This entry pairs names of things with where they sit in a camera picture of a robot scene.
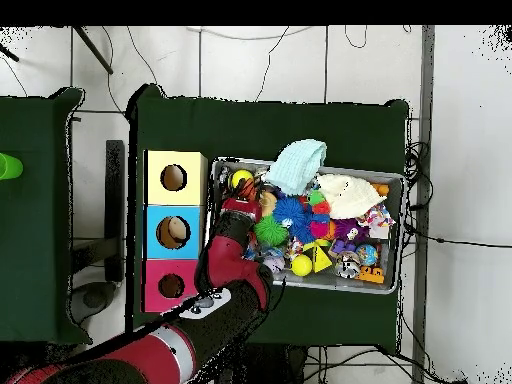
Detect white baseball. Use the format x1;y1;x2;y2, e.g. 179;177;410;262
263;252;286;274

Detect wooden box with three holes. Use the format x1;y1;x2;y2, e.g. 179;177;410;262
142;149;209;314

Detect blue spiky ball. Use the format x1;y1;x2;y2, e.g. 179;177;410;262
273;195;318;243

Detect pink spiky ball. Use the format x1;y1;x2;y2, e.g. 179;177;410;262
310;220;333;241

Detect black tripod leg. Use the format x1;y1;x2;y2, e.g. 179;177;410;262
67;25;113;77

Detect orange foam disc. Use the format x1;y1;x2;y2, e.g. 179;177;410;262
259;191;279;217

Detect clear mesh bin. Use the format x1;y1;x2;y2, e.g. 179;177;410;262
202;157;405;295

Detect colourful patterned cloth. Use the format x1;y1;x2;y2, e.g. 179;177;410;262
359;203;397;240

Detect dark green table cloth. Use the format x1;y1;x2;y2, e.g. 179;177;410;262
126;83;411;353
0;86;85;345

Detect green cup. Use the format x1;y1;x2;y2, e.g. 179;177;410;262
0;151;25;181

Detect mint green cloth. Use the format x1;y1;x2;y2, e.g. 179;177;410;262
264;139;329;197

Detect yellow ball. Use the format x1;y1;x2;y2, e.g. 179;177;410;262
231;168;254;190
289;254;313;278

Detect cream knitted cloth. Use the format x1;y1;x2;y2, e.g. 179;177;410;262
318;174;387;221

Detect green spiky ball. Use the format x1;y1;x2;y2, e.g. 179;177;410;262
255;214;289;248

